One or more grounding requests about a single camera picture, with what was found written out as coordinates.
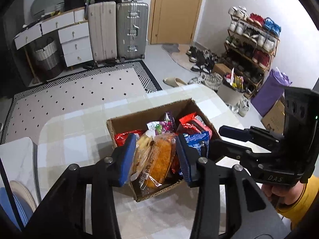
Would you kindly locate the grey folding chair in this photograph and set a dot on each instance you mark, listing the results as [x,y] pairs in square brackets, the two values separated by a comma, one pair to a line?
[42,7]

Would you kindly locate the orange bread pack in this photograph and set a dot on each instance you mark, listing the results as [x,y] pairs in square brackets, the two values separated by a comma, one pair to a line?
[152,160]

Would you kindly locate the SF cardboard box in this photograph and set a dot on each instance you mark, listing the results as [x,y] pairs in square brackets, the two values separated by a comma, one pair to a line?
[140,119]

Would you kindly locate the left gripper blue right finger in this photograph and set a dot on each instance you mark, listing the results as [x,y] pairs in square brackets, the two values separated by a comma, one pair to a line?
[188,157]

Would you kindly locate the silver suitcase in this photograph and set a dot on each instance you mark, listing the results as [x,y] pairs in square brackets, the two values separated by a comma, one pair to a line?
[132,23]

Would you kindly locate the white sneaker on floor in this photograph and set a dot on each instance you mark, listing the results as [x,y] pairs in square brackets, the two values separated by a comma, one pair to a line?
[243,107]

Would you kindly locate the wooden door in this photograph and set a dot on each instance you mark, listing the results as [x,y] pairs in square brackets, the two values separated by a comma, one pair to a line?
[173,21]

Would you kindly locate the red oreo cookie pack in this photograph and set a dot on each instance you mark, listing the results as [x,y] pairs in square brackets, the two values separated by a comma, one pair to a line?
[193,124]

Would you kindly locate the blue oreo pack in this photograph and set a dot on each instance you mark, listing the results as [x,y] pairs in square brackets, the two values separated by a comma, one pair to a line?
[199,141]

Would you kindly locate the white trash bin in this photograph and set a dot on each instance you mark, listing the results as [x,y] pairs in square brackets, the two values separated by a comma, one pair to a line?
[229,94]

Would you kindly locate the beige plate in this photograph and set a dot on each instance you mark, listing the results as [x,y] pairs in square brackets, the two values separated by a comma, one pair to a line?
[20,190]

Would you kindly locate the purple snack bag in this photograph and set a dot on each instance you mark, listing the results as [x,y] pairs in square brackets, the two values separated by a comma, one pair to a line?
[167,125]

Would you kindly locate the wooden shoe rack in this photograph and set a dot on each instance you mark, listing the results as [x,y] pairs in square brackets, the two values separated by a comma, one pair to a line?
[250,47]

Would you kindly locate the red chip bag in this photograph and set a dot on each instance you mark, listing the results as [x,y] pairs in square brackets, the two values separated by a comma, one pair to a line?
[120,138]

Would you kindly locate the right hand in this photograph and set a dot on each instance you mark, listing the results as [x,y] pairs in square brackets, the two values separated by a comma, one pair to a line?
[289,194]

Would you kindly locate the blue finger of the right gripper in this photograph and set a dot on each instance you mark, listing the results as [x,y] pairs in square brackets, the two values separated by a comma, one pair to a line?
[235,133]
[218,149]

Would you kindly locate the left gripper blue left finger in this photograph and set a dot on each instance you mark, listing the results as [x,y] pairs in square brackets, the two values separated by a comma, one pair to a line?
[125,159]

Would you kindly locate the beige slipper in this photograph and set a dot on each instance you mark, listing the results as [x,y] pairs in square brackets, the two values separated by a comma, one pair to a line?
[174,82]

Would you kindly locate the beige suitcase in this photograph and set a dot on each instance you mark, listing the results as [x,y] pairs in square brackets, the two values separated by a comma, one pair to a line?
[102,30]

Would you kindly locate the patterned floor rug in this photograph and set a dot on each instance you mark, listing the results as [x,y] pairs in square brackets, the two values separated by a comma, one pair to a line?
[31,109]

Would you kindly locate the woven laundry basket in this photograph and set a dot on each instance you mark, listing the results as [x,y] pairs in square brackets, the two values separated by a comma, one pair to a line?
[48,58]

